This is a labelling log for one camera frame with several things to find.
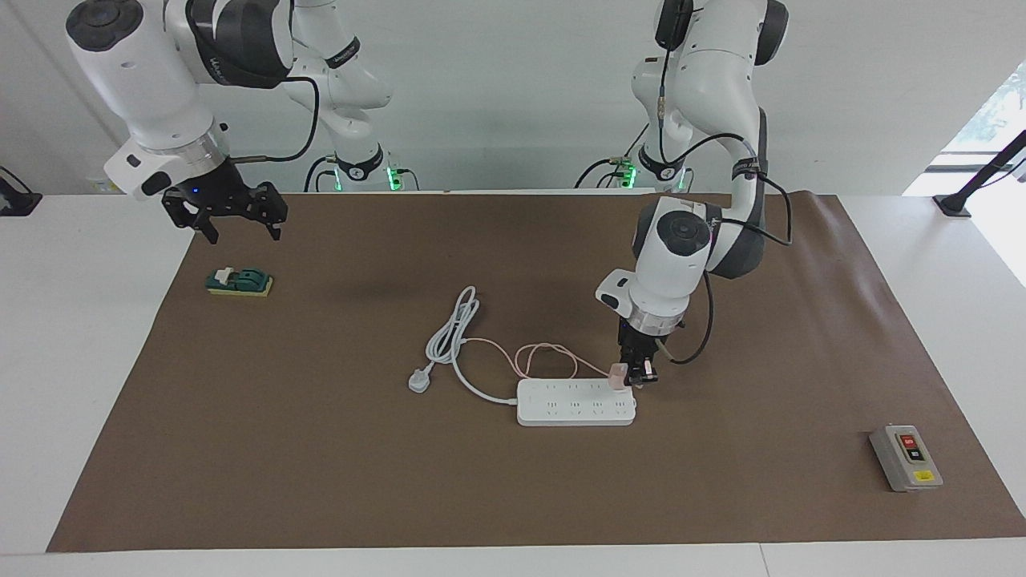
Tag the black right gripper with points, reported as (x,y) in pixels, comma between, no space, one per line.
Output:
(216,192)

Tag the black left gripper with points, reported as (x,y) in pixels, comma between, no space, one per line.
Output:
(640,344)

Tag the pink charger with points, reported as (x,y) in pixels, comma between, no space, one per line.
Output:
(617,377)

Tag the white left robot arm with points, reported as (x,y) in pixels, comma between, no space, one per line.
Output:
(705,72)

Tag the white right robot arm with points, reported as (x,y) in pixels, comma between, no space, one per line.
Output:
(136,72)

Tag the white power strip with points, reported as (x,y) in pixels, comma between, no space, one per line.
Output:
(577,405)

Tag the brown table mat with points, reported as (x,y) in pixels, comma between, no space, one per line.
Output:
(561,489)

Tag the black clamp stand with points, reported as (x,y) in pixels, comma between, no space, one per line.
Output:
(16,200)

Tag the black angled stand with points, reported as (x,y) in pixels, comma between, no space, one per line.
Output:
(982,172)

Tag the bright window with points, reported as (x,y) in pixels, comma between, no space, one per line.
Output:
(994,120)

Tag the green knife switch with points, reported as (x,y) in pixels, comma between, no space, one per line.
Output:
(240,280)

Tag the white wall outlet box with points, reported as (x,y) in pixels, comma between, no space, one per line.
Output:
(100,187)

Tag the grey switch box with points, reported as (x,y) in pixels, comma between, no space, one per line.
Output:
(906,459)

